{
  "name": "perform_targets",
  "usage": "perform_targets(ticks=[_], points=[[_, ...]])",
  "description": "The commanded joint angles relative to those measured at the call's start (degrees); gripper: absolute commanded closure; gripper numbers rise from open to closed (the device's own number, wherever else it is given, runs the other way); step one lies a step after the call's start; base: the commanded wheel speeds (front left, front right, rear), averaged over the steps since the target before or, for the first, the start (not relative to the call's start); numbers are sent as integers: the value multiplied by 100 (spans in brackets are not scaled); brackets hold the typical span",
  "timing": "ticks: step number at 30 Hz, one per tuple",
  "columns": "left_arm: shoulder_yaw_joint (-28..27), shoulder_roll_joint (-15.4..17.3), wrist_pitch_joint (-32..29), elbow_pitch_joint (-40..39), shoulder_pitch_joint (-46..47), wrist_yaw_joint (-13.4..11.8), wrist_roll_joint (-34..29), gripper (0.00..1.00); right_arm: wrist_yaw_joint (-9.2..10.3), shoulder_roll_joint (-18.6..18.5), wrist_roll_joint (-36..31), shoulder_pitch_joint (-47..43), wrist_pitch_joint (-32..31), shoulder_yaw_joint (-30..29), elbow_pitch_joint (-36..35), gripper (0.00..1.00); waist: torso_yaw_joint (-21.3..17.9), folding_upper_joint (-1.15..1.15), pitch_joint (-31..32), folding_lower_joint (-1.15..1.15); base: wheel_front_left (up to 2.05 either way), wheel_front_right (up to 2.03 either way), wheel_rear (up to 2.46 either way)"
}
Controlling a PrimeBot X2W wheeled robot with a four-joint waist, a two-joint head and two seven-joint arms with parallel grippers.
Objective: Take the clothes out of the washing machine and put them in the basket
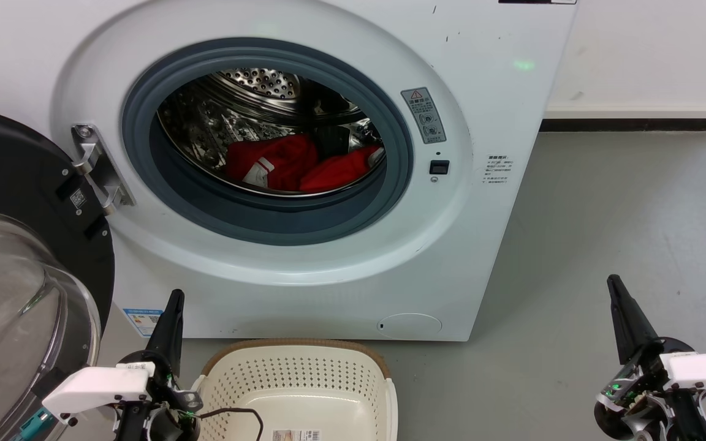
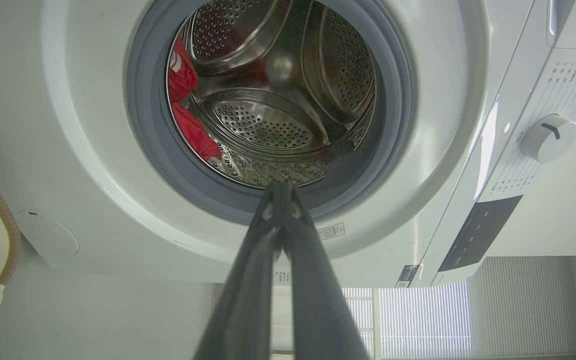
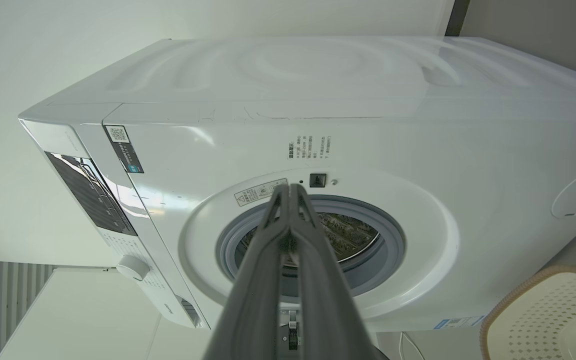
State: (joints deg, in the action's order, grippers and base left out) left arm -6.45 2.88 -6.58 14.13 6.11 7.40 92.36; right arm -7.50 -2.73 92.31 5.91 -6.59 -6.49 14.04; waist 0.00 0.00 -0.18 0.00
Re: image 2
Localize white washing machine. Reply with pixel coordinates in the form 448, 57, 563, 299
0, 0, 576, 289

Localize black washer display panel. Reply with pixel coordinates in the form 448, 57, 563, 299
438, 195, 524, 273

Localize white warning label sticker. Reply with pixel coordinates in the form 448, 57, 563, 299
316, 222, 345, 241

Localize round white filter cover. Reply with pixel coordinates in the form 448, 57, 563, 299
16, 210, 79, 257

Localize white program dial knob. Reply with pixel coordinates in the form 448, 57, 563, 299
520, 114, 576, 164

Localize grey rubber door gasket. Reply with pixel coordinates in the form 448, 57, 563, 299
125, 0, 416, 226

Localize stainless steel washing machine drum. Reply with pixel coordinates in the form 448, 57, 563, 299
167, 0, 378, 190

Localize white window blinds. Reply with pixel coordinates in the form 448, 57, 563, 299
340, 256, 576, 360

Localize dark QR code sticker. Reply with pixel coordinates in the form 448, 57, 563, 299
395, 264, 421, 289

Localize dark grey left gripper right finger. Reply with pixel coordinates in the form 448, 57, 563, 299
282, 182, 372, 360

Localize red garment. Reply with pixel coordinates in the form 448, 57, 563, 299
167, 37, 223, 161

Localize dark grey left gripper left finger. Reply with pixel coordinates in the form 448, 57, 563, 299
193, 182, 284, 360

